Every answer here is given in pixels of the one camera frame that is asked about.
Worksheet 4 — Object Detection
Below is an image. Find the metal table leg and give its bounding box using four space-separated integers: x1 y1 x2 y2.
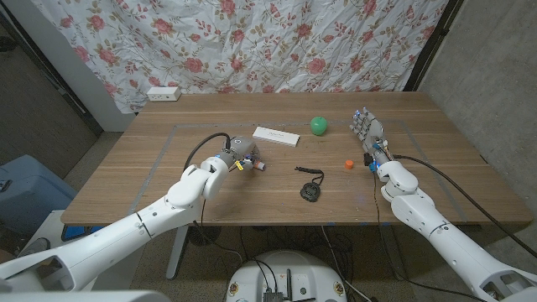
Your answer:
379 225 407 281
165 225 190 281

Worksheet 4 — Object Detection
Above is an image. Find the flat white rectangular box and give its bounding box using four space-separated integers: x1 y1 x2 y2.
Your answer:
252 126 301 148

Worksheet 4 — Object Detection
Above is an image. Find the round black floor fan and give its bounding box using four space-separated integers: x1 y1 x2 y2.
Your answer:
186 225 222 247

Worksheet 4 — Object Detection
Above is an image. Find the white power strip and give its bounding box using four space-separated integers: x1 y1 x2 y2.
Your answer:
146 86 182 102

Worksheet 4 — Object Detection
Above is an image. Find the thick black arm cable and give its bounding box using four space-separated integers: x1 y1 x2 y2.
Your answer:
183 132 245 262
393 154 537 258

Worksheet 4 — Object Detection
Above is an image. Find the white robot head rim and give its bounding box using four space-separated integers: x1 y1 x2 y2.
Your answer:
0 290 171 302

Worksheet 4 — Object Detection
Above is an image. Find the glue stick with blue label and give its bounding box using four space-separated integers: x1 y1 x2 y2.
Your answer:
245 155 267 172

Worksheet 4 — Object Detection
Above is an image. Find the black floor cable tangle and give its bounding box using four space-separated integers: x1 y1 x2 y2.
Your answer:
238 226 357 294

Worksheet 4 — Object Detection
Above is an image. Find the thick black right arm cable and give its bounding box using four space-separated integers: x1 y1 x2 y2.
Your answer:
393 154 537 258

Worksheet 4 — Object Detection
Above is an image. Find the black backdrop stand pole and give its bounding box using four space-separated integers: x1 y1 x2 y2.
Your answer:
403 0 465 92

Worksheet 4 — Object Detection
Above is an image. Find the black stopwatch with cord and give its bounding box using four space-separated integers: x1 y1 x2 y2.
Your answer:
294 165 326 203

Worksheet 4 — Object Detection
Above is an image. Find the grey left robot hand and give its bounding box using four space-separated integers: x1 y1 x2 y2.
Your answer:
217 135 263 172

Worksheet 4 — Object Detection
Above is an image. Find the green ball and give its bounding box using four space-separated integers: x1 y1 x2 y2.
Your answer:
310 116 329 137

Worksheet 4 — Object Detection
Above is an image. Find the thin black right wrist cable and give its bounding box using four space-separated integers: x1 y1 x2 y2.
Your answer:
371 170 490 302

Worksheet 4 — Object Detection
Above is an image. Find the floral rose print curtain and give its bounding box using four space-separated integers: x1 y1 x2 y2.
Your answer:
31 0 450 114

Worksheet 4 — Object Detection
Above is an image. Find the white floor cable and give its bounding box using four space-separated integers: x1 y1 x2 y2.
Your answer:
321 226 373 302

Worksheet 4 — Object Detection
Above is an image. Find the grey sneaker shoe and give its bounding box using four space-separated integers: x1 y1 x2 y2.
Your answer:
17 237 51 259

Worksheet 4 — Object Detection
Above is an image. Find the white robot torso base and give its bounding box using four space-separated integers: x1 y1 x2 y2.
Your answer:
225 250 348 302

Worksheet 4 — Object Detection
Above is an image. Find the blue plastic bin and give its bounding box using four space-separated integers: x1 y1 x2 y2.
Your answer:
0 154 79 236

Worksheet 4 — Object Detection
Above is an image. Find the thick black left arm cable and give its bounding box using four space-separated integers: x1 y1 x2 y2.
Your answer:
183 132 245 262

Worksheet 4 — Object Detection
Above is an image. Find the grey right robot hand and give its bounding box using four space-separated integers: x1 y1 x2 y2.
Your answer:
349 107 394 165

